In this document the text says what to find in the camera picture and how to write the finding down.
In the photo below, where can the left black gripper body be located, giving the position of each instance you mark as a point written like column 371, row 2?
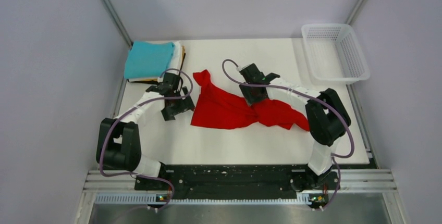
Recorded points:
column 179, row 106

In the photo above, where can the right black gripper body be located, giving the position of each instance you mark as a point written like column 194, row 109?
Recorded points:
column 250, row 95

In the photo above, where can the red t-shirt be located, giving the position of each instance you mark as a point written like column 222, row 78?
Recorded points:
column 218, row 109

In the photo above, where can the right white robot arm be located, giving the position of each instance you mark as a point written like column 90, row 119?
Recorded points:
column 327, row 118

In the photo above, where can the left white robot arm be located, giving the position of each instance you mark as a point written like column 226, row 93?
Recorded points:
column 119, row 142

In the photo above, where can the folded white t-shirt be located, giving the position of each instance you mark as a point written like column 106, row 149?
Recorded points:
column 174, row 62

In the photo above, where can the folded teal t-shirt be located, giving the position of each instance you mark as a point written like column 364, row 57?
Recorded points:
column 148, row 60

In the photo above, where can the white plastic basket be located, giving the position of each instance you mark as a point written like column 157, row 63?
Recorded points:
column 333, row 54

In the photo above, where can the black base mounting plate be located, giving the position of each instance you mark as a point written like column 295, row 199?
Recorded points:
column 242, row 182

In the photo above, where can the white slotted cable duct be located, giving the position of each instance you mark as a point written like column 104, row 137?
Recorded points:
column 155, row 199

